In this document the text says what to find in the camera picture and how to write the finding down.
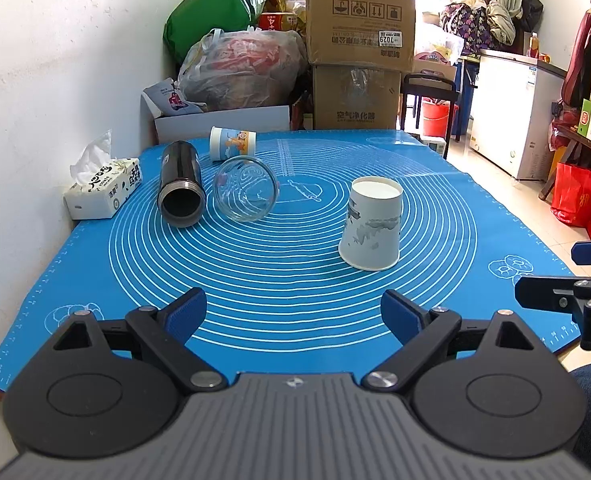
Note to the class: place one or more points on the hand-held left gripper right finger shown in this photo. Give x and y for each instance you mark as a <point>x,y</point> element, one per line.
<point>400,316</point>

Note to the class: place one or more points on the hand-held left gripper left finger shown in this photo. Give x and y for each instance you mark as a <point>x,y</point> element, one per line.
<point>188,312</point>

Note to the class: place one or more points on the white paper cup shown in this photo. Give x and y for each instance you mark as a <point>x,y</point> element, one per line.
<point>373,225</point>

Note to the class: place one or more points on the clear glass cup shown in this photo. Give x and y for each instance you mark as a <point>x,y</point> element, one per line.
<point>245,190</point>

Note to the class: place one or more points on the black thermos cup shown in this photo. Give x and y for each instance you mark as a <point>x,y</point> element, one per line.
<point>179,175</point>

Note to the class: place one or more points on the cartoon printed paper cup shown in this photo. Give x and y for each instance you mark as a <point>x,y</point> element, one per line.
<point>233,144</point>

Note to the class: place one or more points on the blue silicone baking mat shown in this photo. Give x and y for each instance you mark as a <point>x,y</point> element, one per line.
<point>285,270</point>

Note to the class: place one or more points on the dark side table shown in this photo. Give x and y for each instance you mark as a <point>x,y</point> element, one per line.
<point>578,142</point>

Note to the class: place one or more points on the white tissue pack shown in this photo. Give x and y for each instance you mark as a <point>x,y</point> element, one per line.
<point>102,185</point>

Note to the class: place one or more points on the white chest freezer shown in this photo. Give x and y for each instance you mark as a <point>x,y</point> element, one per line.
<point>510,110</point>

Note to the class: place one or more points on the white cardboard box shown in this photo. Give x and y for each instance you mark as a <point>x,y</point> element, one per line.
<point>225,122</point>

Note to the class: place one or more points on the red bucket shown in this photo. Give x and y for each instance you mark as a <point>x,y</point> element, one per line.
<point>435,117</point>

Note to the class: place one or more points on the blue and white printed bag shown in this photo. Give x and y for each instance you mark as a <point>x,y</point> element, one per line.
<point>173,97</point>

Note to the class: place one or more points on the orange bottle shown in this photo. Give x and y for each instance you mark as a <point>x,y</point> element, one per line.
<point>533,46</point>

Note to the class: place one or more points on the brown cardboard box with wrap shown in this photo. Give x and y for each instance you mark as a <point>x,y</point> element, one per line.
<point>355,97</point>

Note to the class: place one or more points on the black chair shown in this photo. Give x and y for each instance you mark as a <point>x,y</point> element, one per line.
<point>430,84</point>

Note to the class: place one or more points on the clear plastic bag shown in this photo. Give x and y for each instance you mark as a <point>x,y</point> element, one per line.
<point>245,70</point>

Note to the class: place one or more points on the purple patterned bag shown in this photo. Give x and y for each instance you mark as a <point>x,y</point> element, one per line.
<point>463,25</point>

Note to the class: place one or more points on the red carton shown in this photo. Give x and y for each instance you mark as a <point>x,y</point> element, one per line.
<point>278,22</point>

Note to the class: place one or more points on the green plastic bag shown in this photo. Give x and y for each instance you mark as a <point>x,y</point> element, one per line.
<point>210,7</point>

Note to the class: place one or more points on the large brown cardboard box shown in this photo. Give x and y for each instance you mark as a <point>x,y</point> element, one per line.
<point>360,10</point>

